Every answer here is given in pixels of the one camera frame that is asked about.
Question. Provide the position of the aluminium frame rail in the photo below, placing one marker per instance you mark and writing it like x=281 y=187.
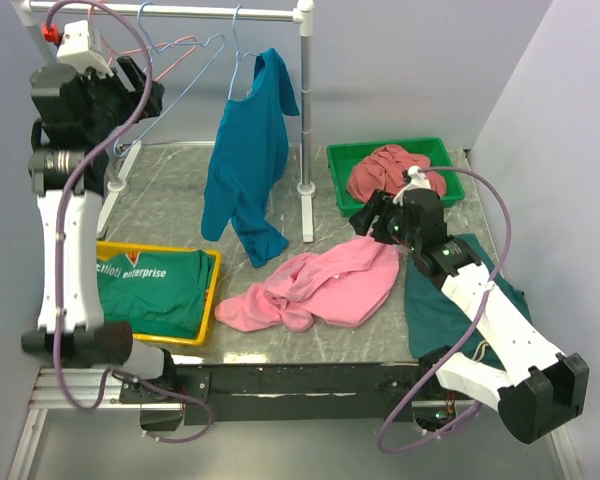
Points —
x=88 y=387

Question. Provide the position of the dark green shorts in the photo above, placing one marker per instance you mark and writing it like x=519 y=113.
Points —
x=434 y=321

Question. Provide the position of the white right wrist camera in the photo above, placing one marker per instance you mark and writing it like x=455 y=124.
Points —
x=414 y=179

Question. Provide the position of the dusty red shirt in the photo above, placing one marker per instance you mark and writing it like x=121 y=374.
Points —
x=383 y=169

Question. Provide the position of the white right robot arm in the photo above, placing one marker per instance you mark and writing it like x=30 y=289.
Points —
x=539 y=388

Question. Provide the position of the pink t shirt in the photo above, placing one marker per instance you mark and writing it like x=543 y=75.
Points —
x=344 y=286

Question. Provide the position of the yellow plastic tray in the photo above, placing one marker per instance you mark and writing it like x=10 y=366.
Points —
x=106 y=250

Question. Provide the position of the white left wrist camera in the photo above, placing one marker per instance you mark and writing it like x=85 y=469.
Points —
x=78 y=46

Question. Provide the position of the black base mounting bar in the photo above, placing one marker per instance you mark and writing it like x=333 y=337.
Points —
x=275 y=392

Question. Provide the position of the green plastic tray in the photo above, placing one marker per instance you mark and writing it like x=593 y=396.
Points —
x=343 y=157

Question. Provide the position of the green printed t shirt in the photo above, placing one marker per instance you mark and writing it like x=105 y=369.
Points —
x=157 y=293

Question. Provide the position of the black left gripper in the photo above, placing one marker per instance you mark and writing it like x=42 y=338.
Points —
x=131 y=99

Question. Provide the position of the blue t shirt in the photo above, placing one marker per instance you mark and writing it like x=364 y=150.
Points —
x=250 y=156

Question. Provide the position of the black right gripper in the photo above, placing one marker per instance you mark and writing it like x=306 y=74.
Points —
x=379 y=202

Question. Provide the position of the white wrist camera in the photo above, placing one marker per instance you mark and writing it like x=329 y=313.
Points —
x=78 y=46
x=414 y=179

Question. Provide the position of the blue hanger with shirt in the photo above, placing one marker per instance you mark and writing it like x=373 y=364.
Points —
x=239 y=56

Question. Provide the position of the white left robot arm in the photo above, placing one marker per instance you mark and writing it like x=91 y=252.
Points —
x=79 y=112

